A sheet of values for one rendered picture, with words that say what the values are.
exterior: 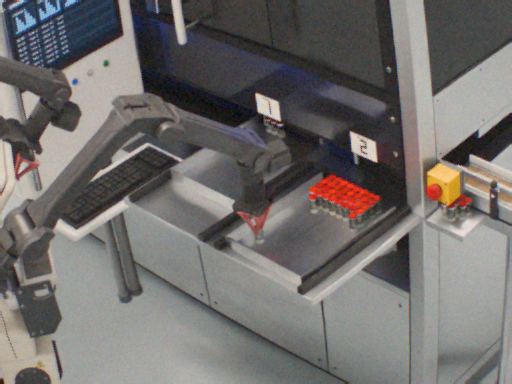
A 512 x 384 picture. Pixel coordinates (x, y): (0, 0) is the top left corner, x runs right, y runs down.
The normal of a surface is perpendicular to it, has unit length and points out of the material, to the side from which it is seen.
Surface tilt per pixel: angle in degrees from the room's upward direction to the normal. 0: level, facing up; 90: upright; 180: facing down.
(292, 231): 0
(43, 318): 90
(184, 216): 0
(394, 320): 90
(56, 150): 90
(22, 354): 90
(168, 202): 0
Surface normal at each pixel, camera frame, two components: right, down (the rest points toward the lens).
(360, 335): -0.71, 0.47
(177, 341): -0.12, -0.82
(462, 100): 0.70, 0.33
